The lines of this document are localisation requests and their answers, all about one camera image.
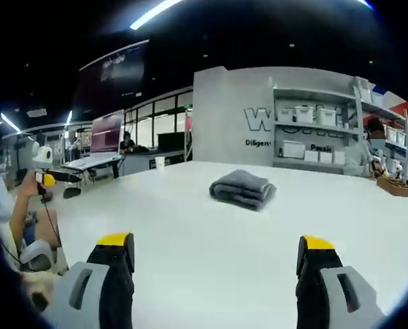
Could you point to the grey towel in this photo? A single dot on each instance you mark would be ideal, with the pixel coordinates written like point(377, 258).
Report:
point(241, 188)

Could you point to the person's left hand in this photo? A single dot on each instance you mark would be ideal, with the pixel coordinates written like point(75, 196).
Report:
point(29, 185)

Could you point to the long ceiling light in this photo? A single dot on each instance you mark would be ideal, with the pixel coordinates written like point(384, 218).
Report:
point(152, 14)
point(10, 121)

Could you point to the white standing desk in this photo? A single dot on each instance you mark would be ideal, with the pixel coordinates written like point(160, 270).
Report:
point(94, 159)

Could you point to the brown cardboard box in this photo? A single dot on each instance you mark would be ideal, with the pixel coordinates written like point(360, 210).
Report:
point(51, 229)

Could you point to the grey plastic chair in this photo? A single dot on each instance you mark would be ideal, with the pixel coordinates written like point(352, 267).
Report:
point(39, 253)

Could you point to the large pink display screen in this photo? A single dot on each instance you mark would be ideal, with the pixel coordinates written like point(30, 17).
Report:
point(106, 132)

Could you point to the grey counter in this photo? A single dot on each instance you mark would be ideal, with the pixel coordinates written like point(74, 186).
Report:
point(138, 162)

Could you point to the dark hanging screen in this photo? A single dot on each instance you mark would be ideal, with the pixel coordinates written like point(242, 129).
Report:
point(114, 72)

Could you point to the white paper cup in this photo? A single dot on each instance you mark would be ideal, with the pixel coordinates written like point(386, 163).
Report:
point(159, 162)

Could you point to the glass partition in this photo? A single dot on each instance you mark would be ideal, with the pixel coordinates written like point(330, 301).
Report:
point(155, 116)

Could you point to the brown wooden box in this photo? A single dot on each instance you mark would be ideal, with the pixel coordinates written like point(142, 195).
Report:
point(395, 188)

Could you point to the black monitor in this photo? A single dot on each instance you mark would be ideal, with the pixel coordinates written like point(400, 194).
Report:
point(171, 142)

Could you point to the grey shelf unit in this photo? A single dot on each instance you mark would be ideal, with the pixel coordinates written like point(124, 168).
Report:
point(351, 130)
point(407, 127)

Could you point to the group of white storage bins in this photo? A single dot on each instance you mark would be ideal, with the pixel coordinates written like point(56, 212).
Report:
point(304, 114)
point(400, 137)

